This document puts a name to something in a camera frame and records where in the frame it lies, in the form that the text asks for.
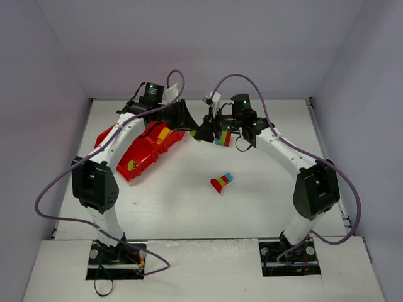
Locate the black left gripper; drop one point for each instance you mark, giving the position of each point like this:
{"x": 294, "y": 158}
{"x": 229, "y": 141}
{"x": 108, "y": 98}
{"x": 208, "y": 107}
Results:
{"x": 181, "y": 114}

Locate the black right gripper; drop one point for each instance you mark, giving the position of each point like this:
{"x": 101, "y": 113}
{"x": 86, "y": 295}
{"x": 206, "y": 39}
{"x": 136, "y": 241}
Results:
{"x": 209, "y": 126}

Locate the pale yellow lego brick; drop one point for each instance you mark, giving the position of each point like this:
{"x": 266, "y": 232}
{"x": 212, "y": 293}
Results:
{"x": 165, "y": 132}

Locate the green curved lego piece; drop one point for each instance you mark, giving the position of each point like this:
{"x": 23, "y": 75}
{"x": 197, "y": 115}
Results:
{"x": 131, "y": 165}

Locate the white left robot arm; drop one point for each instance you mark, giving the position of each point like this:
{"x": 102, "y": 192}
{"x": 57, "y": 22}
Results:
{"x": 93, "y": 177}

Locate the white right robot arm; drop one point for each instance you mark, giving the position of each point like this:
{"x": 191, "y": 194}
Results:
{"x": 316, "y": 184}

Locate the cyan green red brick stack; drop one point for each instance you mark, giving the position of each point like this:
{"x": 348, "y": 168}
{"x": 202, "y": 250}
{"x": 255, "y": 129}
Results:
{"x": 224, "y": 139}

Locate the red divided plastic bin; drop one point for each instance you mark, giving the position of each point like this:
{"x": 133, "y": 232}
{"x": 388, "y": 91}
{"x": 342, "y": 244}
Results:
{"x": 145, "y": 151}

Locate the red green cyan brick tower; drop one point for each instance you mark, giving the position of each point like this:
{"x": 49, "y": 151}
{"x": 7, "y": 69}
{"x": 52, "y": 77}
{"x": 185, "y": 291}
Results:
{"x": 221, "y": 182}

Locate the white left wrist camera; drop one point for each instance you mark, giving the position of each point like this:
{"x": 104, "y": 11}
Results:
{"x": 172, "y": 93}

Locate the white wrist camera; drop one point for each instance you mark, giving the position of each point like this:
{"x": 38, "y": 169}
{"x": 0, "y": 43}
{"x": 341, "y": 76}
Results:
{"x": 172, "y": 93}
{"x": 213, "y": 100}

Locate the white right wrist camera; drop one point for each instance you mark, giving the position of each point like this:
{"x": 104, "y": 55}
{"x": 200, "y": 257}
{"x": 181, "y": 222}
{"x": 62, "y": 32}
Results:
{"x": 213, "y": 100}

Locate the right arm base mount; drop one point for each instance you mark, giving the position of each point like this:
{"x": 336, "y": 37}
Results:
{"x": 301, "y": 262}

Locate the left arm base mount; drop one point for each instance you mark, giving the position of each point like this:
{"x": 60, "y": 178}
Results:
{"x": 115, "y": 263}

